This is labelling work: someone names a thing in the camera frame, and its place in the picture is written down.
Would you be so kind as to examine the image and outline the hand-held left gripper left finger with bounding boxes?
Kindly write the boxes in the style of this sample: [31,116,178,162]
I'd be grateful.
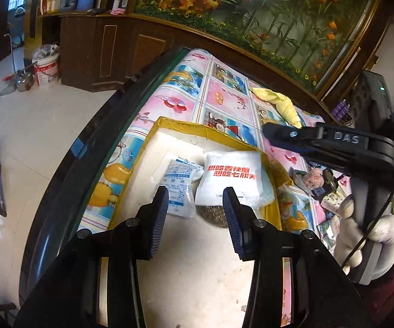
[14,186,169,328]

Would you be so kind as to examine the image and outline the blue white printed packet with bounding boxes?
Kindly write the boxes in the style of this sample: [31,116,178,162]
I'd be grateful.
[152,154,205,219]

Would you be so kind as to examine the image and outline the pink fuzzy badge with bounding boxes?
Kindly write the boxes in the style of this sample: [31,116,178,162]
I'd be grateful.
[303,167,325,188]

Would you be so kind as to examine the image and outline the metal walking cane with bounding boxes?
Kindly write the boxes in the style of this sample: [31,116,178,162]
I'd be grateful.
[4,32,24,76]

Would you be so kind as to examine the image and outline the orange white box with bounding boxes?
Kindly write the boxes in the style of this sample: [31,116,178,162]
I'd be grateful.
[40,0,62,15]

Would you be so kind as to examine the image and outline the person's right forearm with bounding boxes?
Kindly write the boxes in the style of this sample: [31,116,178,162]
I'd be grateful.
[349,236,394,328]

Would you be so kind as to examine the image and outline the metal kettle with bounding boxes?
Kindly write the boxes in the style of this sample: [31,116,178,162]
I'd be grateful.
[15,63,38,92]

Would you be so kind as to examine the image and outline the green white snack packet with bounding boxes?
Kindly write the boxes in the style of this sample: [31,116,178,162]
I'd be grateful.
[318,216,342,251]

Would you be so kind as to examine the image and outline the landscape print snack packet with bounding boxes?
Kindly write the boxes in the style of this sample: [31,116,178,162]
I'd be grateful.
[320,193,347,215]

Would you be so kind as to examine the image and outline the grey knitted pouch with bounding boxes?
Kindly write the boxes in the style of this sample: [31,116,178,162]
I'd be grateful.
[197,203,238,229]

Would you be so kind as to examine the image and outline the aquarium with plants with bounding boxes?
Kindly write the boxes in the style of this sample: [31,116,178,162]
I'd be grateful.
[129,0,389,93]

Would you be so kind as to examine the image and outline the white plastic bucket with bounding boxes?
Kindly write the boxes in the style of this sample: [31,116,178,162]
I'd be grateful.
[32,44,62,87]

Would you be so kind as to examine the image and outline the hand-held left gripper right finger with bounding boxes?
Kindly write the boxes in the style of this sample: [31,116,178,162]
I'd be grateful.
[222,187,368,328]

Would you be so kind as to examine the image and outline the yellow taped cardboard box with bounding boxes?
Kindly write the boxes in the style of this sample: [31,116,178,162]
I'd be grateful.
[107,116,294,328]

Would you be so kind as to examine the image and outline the yellow towel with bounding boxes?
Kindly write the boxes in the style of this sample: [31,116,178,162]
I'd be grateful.
[250,87,303,128]

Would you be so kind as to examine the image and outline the dark glass table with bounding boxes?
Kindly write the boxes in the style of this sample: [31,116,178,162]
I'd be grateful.
[18,46,192,315]

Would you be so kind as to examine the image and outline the dark wooden cabinet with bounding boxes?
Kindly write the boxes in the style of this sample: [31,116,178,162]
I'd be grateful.
[39,10,331,120]

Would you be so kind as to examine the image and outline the white glove packet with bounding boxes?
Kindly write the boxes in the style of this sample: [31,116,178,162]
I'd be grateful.
[195,150,275,210]

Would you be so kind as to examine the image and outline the purple bottles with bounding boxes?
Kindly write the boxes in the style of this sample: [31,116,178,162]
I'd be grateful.
[332,99,352,120]

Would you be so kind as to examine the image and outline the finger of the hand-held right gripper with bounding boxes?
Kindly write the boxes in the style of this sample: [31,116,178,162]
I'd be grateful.
[262,122,320,141]
[273,139,322,162]

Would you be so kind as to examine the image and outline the colourful printed tablecloth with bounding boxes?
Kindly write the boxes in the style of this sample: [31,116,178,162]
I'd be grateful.
[77,48,355,328]

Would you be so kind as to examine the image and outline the person's right hand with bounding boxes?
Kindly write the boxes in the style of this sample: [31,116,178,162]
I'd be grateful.
[334,198,394,281]

